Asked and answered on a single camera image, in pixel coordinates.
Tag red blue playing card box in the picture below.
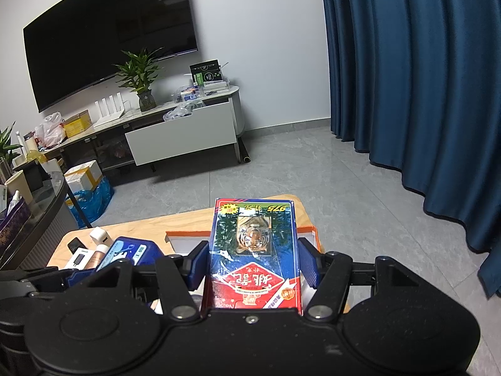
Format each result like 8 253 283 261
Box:
203 198 304 316

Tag green leafy plant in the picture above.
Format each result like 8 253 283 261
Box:
0 122 24 165

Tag orange cardboard box white inside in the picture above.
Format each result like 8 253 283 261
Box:
164 225 351 315

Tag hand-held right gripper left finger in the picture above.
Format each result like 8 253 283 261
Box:
87 240 211 321

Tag black oval table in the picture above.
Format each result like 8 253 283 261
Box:
0 170 79 271

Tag black plug charger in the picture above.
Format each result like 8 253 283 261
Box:
67 238 90 255

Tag potted plant in dark vase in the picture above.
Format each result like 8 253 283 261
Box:
113 47 165 112

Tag low television cabinet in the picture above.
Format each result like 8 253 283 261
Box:
35 84 251 177

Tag white foam box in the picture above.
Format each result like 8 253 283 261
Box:
64 160 103 195

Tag white charger carton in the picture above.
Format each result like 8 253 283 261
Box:
63 248 95 270

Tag clear crumpled plastic bag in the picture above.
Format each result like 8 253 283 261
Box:
162 104 195 122

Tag white router with antennas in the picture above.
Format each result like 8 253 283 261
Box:
93 92 132 128

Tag black wall television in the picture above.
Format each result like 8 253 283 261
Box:
23 0 199 112

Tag blue cartoon print box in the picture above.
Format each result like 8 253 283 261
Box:
96 236 165 273

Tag white cabinet drawer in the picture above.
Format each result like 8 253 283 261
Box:
124 100 240 167

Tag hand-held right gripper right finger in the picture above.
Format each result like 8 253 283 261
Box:
297 237 410 321

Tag white plastic bag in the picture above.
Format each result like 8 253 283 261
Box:
34 112 67 149

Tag yellow box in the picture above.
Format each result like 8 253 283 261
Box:
63 110 93 139

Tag purple patterned tray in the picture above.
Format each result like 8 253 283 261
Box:
0 200 32 255

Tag blue plastic bag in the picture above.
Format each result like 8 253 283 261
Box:
65 176 115 229

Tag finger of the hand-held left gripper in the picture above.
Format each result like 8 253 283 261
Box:
27 265 97 298

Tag green black box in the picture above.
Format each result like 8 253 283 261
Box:
190 60 224 87

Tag bronze cosmetic bottle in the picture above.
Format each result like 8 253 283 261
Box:
84 244 112 270

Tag blue curtain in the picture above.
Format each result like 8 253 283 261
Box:
318 0 501 303

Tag white plug charger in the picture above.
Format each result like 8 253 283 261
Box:
89 227 112 248

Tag cream cup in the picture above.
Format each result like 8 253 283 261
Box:
5 171 33 205

